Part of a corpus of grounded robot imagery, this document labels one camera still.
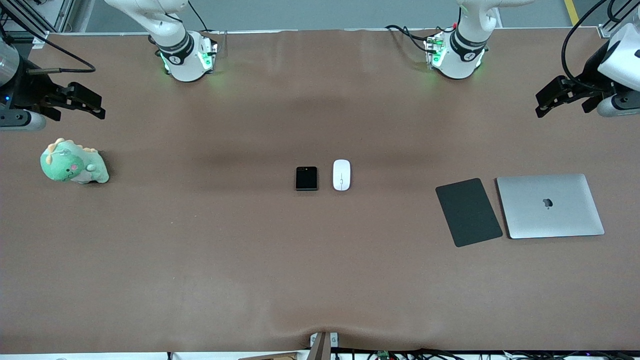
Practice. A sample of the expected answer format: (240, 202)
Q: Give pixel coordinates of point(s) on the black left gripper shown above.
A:
(596, 66)

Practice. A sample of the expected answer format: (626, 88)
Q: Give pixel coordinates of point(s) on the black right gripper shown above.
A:
(26, 88)

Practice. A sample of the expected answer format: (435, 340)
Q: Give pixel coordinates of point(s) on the white computer mouse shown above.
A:
(341, 175)

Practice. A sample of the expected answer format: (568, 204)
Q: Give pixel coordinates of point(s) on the black phone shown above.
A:
(306, 178)

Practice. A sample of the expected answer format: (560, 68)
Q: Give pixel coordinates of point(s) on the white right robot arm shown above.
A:
(185, 65)

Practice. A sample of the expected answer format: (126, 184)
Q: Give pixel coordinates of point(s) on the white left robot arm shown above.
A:
(457, 62)

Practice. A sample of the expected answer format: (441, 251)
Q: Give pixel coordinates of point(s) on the black mouse pad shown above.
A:
(468, 212)

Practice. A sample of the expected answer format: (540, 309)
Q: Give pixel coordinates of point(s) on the green dinosaur plush toy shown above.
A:
(70, 162)

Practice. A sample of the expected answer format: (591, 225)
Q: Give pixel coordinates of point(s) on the silver closed laptop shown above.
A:
(550, 206)

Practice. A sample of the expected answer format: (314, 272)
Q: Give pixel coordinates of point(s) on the brown table cover mat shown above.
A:
(250, 275)

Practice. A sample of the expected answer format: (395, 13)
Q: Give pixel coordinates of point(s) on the aluminium frame profile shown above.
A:
(605, 31)
(62, 12)

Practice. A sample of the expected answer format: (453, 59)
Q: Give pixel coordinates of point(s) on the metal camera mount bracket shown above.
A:
(320, 347)

